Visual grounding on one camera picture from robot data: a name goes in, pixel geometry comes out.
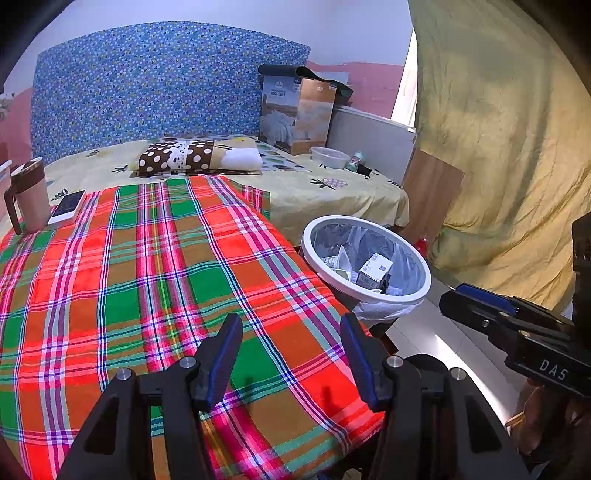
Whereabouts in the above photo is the black bag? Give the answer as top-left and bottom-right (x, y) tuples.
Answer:
(257, 64), (355, 107)

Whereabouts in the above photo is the person's right hand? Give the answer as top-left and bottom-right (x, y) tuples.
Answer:
(510, 381), (591, 457)

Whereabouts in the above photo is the white panel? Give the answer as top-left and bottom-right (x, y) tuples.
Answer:
(329, 105), (419, 185)

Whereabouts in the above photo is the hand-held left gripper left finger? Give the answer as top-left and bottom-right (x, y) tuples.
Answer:
(55, 313), (244, 480)

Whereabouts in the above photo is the beige mug with brown lid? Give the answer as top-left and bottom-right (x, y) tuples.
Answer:
(4, 157), (51, 236)

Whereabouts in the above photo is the wooden board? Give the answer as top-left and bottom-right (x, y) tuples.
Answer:
(402, 148), (465, 245)

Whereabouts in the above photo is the blue floral headboard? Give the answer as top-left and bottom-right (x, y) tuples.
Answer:
(30, 19), (311, 164)

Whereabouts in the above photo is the white smartphone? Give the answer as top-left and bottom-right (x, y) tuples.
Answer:
(47, 189), (87, 227)

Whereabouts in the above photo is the yellow printed bedsheet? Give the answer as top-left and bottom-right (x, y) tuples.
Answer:
(0, 134), (410, 245)

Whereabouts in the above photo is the plaid cloth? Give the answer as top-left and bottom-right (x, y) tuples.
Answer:
(0, 175), (386, 480)

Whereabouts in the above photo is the paper cup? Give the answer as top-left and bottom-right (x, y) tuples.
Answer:
(335, 244), (358, 280)

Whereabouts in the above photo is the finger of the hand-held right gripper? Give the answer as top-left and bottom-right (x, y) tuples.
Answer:
(438, 290), (527, 356)
(455, 283), (575, 328)

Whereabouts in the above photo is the cardboard quilt box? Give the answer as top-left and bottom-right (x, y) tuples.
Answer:
(257, 75), (336, 155)

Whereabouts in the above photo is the brown polka dot pillow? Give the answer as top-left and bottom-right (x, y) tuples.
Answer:
(131, 136), (263, 177)

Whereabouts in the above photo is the yellow curtain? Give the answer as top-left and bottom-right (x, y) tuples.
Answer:
(409, 0), (591, 315)

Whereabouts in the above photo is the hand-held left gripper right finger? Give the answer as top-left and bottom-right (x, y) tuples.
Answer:
(340, 313), (532, 480)

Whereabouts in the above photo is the leaf print pillow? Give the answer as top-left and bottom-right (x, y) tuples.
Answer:
(252, 141), (315, 174)

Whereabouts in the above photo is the white round trash bin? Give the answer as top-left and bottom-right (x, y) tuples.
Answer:
(309, 222), (426, 324)

